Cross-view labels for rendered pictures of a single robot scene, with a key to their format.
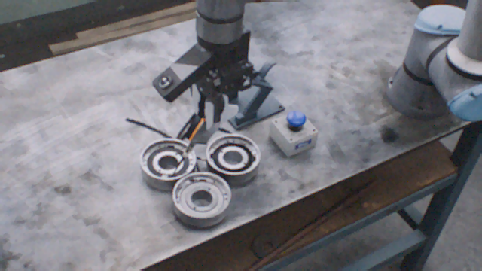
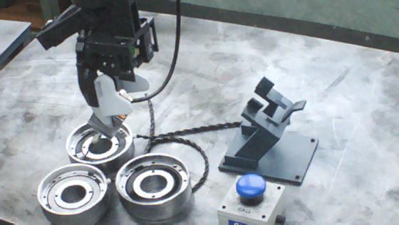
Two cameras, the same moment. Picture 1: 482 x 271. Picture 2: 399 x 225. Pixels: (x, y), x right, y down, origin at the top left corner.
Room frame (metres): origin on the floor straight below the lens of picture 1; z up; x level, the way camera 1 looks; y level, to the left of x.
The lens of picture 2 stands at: (0.59, -0.66, 1.50)
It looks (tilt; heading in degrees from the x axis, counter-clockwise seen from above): 38 degrees down; 65
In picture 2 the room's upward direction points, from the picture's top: 7 degrees counter-clockwise
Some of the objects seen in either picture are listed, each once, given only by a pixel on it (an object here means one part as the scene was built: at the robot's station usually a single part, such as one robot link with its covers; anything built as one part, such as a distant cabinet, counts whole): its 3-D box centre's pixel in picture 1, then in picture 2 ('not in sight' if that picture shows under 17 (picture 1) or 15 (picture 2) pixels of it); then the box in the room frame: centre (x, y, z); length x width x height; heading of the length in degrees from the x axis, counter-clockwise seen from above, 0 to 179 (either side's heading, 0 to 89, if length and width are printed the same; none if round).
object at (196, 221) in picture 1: (201, 201); (74, 198); (0.71, 0.07, 0.82); 0.10 x 0.10 x 0.04
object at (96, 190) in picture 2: (201, 201); (75, 198); (0.71, 0.07, 0.82); 0.08 x 0.08 x 0.02
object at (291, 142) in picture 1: (296, 132); (256, 209); (0.91, -0.10, 0.82); 0.08 x 0.07 x 0.05; 126
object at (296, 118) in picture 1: (295, 124); (251, 195); (0.91, -0.09, 0.85); 0.04 x 0.04 x 0.05
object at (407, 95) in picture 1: (424, 80); not in sight; (1.10, -0.38, 0.85); 0.15 x 0.15 x 0.10
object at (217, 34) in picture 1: (218, 21); not in sight; (0.81, 0.07, 1.15); 0.08 x 0.08 x 0.05
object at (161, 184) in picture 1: (168, 165); (101, 150); (0.79, 0.15, 0.82); 0.10 x 0.10 x 0.04
